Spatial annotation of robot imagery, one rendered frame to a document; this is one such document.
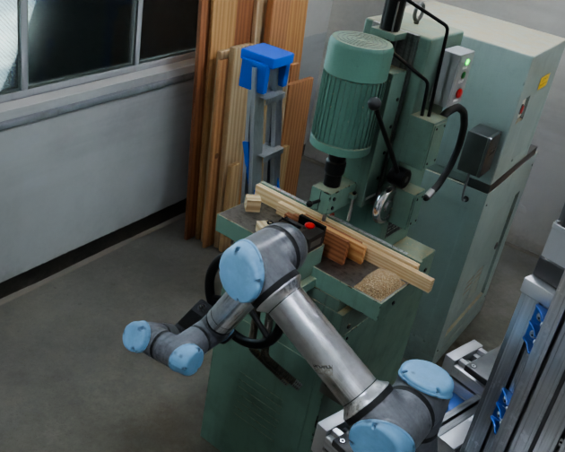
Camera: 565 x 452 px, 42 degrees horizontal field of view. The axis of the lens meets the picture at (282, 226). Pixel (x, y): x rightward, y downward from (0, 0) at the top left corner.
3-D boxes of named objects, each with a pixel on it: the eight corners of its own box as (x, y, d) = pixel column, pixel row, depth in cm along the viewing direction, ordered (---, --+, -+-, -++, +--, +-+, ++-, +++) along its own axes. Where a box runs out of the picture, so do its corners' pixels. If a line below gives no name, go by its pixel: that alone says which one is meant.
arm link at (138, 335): (140, 359, 174) (114, 344, 178) (167, 360, 183) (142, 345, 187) (152, 328, 173) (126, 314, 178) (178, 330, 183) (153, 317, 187)
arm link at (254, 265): (447, 422, 145) (274, 213, 154) (414, 465, 134) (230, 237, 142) (409, 446, 153) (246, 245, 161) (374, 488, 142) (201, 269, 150)
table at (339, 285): (192, 239, 222) (195, 221, 219) (256, 211, 244) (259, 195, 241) (359, 336, 193) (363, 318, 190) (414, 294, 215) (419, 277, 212)
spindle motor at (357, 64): (297, 142, 208) (317, 33, 193) (332, 129, 221) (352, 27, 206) (348, 165, 200) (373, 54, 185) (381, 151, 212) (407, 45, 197)
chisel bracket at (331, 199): (306, 211, 218) (311, 185, 214) (333, 197, 229) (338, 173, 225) (326, 221, 215) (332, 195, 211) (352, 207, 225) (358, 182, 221)
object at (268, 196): (253, 197, 238) (256, 184, 236) (257, 196, 240) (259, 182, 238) (412, 281, 210) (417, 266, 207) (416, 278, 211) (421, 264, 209)
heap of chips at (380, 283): (352, 286, 202) (355, 275, 200) (378, 269, 213) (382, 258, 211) (380, 301, 198) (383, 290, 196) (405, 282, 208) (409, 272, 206)
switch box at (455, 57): (428, 101, 219) (442, 48, 211) (443, 95, 226) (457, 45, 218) (446, 108, 216) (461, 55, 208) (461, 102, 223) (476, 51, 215)
